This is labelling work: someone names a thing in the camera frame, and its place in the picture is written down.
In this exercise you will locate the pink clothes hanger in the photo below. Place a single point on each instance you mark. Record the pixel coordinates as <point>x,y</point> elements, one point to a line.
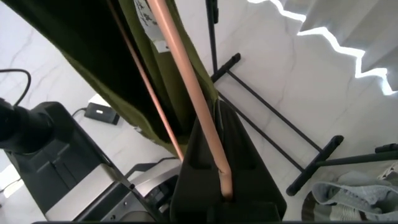
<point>193,87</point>

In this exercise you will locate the green long-sleeved shirt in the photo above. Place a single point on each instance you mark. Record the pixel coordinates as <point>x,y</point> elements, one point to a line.
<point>93,46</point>

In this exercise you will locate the black clothes rack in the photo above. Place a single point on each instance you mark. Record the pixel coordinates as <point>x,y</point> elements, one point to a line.
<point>314,167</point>

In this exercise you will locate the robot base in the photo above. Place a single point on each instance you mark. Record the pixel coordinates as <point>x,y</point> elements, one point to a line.
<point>62,161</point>

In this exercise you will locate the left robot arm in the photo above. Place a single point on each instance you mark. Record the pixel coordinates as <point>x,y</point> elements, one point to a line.
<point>21,127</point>

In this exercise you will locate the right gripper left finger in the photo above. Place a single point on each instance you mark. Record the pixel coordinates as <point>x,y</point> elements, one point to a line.
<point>192,174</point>

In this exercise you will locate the pale grey garment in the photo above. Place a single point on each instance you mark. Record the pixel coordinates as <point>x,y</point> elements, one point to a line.
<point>357,193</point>

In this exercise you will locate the white curtain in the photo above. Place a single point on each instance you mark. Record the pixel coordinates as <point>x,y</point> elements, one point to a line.
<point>367,25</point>

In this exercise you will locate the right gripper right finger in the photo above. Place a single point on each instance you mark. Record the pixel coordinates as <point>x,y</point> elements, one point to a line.
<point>252,180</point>

